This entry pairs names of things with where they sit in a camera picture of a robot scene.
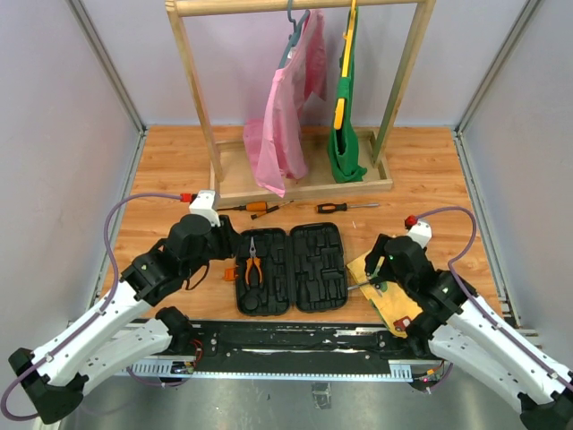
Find orange handled awl screwdriver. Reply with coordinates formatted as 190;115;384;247
220;202;269;214

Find slotted aluminium cable duct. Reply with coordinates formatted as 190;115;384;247
131;352;414;383

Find black orange handled screwdriver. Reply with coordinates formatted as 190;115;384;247
316;202;380;214

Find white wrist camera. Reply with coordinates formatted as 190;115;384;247
189;190;220;227
406;220;432;248

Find black plastic tool case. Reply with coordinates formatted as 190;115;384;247
224;222;348;316

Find teal clothes hanger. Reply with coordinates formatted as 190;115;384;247
278;0;310;69

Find pink garment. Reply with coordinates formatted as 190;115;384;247
243;9;328;197

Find yellow cartoon cloth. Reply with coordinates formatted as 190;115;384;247
346;252;440;338

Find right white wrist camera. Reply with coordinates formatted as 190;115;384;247
406;220;432;248

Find small orange black screwdriver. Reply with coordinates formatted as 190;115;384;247
251;200;294;219

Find yellow clothes hanger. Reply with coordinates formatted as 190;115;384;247
333;0;357;130

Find orange handled needle nose pliers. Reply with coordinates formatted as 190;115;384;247
244;237;263;288

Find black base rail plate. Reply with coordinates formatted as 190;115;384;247
186;321;439;365

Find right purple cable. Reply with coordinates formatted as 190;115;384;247
405;206;573;395

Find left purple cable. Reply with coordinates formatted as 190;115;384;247
0;192;193;423

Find claw hammer black handle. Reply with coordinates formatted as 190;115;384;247
347;276;389;292

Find purple cable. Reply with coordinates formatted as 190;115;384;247
0;192;193;423
405;206;573;395

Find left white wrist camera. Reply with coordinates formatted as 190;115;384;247
189;190;220;227

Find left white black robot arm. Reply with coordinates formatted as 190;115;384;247
9;214;240;425

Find green garment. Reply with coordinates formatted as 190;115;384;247
327;6;367;184

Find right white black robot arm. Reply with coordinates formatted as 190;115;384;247
365;234;572;429

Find wooden clothes rack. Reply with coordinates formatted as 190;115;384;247
166;1;434;206

